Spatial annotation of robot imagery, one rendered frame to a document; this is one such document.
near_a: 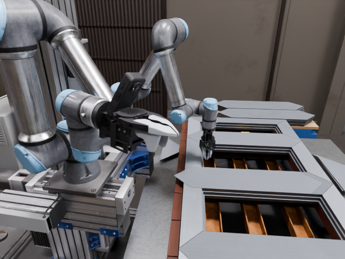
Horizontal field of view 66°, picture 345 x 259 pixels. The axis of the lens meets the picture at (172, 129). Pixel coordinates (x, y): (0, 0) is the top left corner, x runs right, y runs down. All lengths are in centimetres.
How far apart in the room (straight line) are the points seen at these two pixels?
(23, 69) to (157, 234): 91
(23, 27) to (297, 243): 115
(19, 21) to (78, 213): 76
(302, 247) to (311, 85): 314
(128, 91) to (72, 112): 18
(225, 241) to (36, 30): 95
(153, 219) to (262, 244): 56
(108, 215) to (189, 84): 304
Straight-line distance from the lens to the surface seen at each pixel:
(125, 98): 57
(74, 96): 69
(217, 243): 109
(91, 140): 73
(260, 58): 387
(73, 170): 109
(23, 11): 87
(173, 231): 116
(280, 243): 115
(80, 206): 119
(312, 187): 148
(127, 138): 55
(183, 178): 137
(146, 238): 134
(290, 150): 179
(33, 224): 119
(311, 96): 415
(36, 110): 92
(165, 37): 123
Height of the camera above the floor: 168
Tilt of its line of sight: 26 degrees down
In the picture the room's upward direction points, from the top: straight up
